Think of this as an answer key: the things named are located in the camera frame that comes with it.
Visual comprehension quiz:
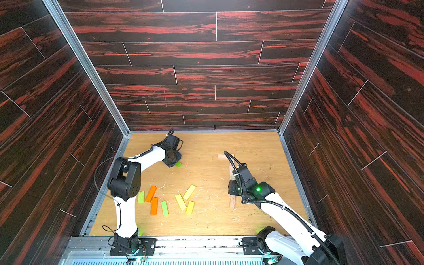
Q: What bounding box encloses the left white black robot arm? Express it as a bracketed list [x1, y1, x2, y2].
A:
[102, 129, 183, 255]

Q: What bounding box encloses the orange block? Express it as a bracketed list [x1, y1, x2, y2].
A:
[145, 185, 157, 203]
[150, 197, 159, 216]

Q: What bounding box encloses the small light green block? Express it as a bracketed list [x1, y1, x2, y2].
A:
[138, 192, 145, 204]

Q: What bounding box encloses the upper orange block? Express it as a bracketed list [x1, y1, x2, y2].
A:
[145, 185, 157, 203]

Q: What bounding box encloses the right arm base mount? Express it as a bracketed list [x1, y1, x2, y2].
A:
[239, 226, 278, 255]

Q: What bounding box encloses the small yellow block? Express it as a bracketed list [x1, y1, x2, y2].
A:
[186, 201, 195, 215]

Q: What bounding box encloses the lower orange block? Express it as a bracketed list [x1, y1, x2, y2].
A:
[150, 197, 159, 216]

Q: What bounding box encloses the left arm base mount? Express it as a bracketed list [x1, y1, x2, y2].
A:
[109, 231, 157, 257]

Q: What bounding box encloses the long light green block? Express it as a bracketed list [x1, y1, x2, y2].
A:
[161, 201, 169, 216]

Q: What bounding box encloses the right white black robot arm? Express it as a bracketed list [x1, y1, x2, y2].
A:
[224, 152, 347, 265]

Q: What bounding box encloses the aluminium front rail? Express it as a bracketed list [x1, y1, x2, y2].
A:
[62, 236, 342, 265]

